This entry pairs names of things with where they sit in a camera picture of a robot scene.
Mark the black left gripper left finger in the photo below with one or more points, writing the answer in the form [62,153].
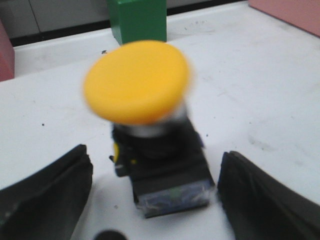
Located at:
[48,204]

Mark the grey stone counter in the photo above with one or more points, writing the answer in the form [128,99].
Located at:
[31,21]

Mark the yellow mushroom push button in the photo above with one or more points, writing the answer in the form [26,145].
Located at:
[140,88]

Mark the pink cube rear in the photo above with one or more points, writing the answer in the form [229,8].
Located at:
[7,56]

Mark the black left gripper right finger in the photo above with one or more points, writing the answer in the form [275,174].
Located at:
[258,207]

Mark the pink plastic bin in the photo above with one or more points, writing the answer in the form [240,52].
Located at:
[304,14]

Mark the green cube right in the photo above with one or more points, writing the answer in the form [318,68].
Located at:
[136,20]

